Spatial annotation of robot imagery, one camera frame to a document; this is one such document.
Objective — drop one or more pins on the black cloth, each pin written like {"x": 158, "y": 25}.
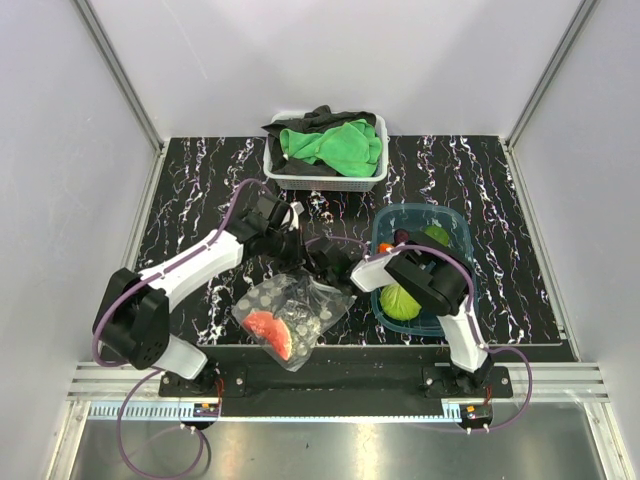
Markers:
{"x": 316, "y": 121}

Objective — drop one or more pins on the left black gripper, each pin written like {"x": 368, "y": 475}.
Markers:
{"x": 299, "y": 255}

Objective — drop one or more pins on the green cloth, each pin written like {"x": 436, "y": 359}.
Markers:
{"x": 351, "y": 150}

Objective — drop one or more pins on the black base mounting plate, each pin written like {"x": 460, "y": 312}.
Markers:
{"x": 274, "y": 406}

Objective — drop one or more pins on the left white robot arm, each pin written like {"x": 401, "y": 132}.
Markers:
{"x": 133, "y": 322}

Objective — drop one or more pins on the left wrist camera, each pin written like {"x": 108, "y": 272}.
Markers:
{"x": 295, "y": 209}

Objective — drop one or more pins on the fake watermelon slice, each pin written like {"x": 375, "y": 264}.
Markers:
{"x": 266, "y": 326}

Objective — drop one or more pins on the clear zip top bag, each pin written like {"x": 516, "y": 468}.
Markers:
{"x": 307, "y": 307}

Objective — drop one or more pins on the fake red orange mango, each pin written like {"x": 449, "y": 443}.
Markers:
{"x": 385, "y": 247}

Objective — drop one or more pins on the blue transparent plastic container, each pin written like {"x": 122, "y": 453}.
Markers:
{"x": 418, "y": 217}

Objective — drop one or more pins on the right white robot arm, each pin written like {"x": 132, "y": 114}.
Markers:
{"x": 431, "y": 273}

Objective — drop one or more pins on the fake green cabbage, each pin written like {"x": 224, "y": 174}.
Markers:
{"x": 398, "y": 304}

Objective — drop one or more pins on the fake green orange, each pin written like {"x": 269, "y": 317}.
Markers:
{"x": 439, "y": 234}

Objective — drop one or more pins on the white plastic basket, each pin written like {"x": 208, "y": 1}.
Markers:
{"x": 334, "y": 183}

